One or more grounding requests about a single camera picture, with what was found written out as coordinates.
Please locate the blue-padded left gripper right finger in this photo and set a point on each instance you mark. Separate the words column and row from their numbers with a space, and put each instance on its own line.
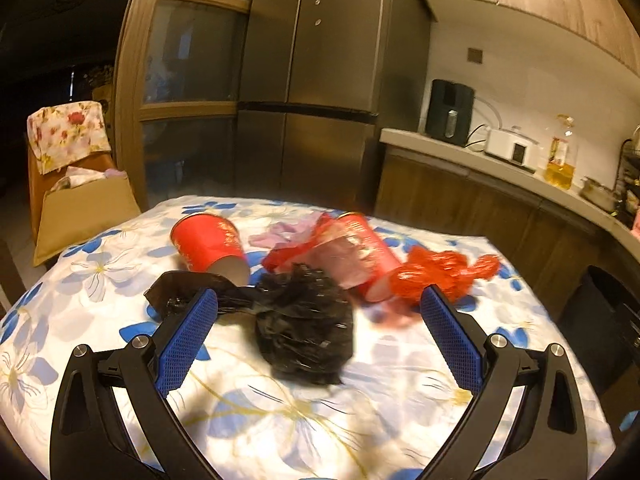
column 525, row 419

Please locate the floral cloth on chair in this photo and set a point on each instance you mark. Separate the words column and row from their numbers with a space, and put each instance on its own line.
column 62, row 134

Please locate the black trash bin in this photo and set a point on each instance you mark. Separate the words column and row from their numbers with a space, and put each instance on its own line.
column 600, row 322

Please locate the dark steel refrigerator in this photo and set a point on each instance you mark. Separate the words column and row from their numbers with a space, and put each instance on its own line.
column 320, row 81

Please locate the white slow cooker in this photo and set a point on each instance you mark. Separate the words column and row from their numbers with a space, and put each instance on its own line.
column 513, row 147

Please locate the steel bowl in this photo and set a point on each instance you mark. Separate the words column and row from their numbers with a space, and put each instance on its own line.
column 599, row 195

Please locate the wooden lower cabinets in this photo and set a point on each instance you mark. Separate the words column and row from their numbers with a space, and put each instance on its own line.
column 550, row 246

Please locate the black air fryer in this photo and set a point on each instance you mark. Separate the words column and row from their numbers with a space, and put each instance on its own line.
column 449, row 113

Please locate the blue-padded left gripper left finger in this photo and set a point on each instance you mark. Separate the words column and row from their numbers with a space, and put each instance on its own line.
column 89, row 439

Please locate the dark wall socket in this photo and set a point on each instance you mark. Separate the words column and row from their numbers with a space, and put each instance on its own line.
column 474, row 55

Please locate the cooking oil bottle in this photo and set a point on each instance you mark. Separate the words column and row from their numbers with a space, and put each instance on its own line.
column 562, row 158

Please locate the black plastic bag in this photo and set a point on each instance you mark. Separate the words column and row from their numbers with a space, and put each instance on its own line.
column 173, row 290
column 304, row 325

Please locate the cardboard box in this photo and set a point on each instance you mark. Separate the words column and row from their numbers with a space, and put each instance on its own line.
column 80, row 206

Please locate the pale pink crumpled wrapper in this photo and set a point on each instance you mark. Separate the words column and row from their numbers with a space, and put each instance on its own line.
column 317, row 242

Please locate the red plastic bag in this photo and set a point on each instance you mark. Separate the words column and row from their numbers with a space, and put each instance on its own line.
column 450, row 271

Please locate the red paper cup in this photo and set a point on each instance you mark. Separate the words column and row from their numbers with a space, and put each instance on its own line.
column 375, row 254
column 211, row 244

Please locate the flat black plastic bag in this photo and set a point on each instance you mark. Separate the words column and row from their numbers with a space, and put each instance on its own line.
column 173, row 290

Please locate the black dish rack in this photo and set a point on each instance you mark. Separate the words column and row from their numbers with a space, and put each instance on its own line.
column 626, row 187

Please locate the wooden glass-panel door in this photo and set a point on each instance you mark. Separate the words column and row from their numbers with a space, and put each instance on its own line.
column 176, row 93

